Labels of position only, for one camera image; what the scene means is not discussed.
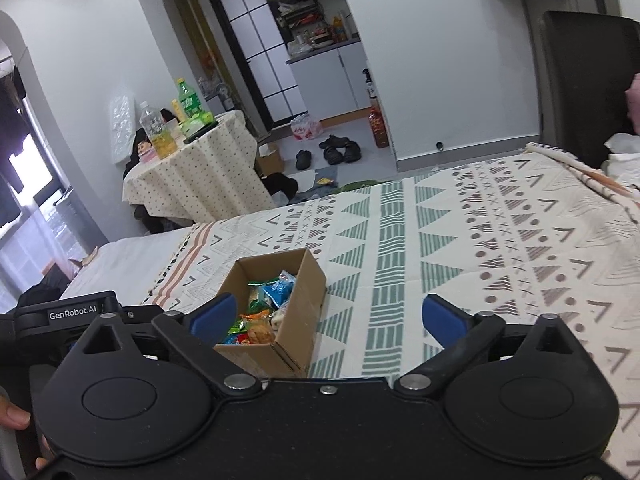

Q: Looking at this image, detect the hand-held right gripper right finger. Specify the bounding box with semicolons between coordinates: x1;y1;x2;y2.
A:
394;294;590;400

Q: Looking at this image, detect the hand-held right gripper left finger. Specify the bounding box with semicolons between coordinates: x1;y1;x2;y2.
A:
75;292;264;400

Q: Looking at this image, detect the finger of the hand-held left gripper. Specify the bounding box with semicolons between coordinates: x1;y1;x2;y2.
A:
120;304;168;333

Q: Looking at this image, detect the orange biscuit packet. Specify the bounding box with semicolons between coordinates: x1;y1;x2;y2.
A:
240;310;276;345

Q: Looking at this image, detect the long white snack packet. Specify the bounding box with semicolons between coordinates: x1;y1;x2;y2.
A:
270;302;292;333

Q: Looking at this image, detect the blue snack packet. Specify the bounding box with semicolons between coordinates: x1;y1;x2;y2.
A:
263;270;297;306

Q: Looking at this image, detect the brown cardboard box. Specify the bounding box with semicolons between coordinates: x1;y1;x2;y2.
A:
214;247;328;380

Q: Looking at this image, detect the person's left hand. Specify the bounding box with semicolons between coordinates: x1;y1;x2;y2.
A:
0;392;51;471

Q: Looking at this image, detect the white bed sheet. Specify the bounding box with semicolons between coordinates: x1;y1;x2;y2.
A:
65;225;196;306

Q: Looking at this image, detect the round table with dotted cloth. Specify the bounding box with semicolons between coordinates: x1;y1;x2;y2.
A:
122;111;276;223

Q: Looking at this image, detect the black bag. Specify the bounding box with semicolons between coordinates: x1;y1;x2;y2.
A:
262;172;300;198

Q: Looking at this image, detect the dark hanging garment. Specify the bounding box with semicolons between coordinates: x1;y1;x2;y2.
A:
0;55;31;226

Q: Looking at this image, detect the small brown carton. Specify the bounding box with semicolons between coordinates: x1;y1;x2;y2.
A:
255;142;286;177

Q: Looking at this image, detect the grey blue cloth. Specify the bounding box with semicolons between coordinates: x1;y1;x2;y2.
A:
290;167;341;206

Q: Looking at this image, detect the window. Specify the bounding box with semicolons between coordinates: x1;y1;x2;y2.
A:
0;130;108;306

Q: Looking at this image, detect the black tablet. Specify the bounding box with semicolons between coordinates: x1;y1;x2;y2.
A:
182;121;218;144

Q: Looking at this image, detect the clear bottle with yellow drink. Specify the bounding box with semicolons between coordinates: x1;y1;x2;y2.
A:
140;101;168;157

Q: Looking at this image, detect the bubble wrap sheet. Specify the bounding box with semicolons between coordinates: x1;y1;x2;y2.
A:
109;92;136;163

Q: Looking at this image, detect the green tissue pack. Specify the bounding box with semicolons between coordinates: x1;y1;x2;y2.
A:
179;111;215;133

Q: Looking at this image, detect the red oil bottle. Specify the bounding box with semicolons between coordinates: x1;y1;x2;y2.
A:
368;106;390;149

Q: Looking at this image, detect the pink plastic bag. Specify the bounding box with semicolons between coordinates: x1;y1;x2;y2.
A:
290;113;323;142

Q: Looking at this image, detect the green soda bottle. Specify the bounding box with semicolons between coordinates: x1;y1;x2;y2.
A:
175;78;201;120

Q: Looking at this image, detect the white crumpled cloth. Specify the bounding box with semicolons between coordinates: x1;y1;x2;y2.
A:
602;132;640;186

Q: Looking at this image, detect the white kitchen cabinet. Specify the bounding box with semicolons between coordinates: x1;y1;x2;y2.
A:
285;37;373;121

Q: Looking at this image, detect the black upholstered panel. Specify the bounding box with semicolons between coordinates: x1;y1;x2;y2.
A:
537;10;640;168

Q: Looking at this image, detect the black framed glass door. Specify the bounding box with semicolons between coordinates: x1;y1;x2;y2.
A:
207;0;308;128

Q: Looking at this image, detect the pink pillow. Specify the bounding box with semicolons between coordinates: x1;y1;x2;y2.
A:
625;72;640;136

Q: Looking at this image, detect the cluttered kitchen shelf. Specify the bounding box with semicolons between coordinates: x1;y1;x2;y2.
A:
267;0;361;58

